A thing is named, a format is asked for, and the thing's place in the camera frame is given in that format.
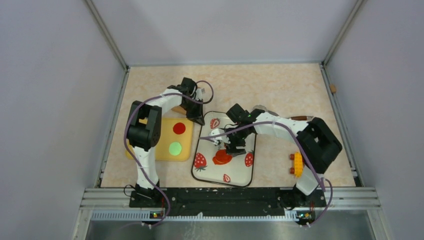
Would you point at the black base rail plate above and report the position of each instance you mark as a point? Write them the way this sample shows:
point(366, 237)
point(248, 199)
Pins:
point(228, 202)

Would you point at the green dough disc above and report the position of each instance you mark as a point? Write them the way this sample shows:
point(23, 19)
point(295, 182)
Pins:
point(175, 148)

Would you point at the orange dough disc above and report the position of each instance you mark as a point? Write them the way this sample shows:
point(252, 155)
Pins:
point(216, 162)

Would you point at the red dough disc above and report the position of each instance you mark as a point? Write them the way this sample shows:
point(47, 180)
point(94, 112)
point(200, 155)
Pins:
point(179, 128)

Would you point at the small wooden corner stopper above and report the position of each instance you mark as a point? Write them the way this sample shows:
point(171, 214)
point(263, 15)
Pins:
point(332, 88)

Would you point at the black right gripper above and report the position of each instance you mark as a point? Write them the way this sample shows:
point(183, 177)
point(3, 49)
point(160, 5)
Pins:
point(231, 148)

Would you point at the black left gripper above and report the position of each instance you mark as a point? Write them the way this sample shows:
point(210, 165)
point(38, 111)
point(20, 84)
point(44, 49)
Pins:
point(197, 116)

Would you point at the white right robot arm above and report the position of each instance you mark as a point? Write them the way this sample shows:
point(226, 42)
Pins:
point(317, 144)

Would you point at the wooden pastry roller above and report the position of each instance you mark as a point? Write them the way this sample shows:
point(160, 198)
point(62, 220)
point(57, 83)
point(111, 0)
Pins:
point(189, 106)

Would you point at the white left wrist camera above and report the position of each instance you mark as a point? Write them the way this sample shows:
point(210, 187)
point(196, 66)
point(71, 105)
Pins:
point(200, 94)

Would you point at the orange dough scrap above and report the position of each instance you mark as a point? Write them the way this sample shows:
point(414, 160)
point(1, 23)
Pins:
point(221, 154)

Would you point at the yellow plastic tray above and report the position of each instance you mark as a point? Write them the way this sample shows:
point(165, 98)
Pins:
point(168, 136)

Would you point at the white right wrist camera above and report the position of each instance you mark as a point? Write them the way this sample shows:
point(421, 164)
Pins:
point(219, 137)

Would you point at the white strawberry enamel tray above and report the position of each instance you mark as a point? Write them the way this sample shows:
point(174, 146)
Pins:
point(237, 173)

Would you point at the yellow red toy block car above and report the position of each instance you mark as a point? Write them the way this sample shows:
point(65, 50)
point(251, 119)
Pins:
point(297, 164)

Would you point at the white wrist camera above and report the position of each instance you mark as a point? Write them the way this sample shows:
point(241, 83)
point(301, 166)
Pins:
point(200, 94)
point(219, 137)

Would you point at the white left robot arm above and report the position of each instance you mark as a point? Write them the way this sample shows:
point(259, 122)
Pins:
point(143, 129)

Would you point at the steel scraper wooden handle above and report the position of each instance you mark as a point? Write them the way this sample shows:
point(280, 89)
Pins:
point(295, 118)

